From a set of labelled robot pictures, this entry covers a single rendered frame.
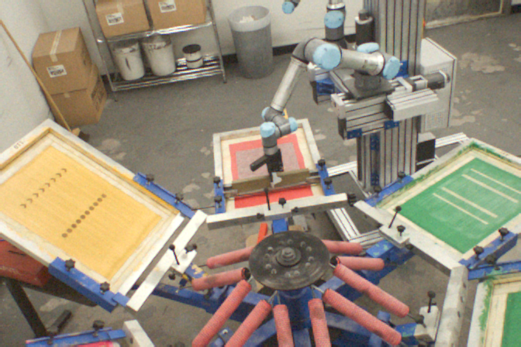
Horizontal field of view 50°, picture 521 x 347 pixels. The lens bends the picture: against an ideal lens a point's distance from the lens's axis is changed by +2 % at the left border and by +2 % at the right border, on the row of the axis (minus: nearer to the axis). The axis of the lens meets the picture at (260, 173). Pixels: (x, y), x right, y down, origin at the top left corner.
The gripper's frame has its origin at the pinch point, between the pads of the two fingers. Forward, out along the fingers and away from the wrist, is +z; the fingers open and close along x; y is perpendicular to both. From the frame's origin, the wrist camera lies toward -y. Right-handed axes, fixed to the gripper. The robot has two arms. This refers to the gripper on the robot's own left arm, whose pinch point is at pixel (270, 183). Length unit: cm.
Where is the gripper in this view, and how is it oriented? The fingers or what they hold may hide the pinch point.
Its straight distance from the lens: 288.2
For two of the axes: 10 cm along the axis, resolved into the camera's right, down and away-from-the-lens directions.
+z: 1.3, 7.9, 6.0
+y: 9.9, -1.6, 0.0
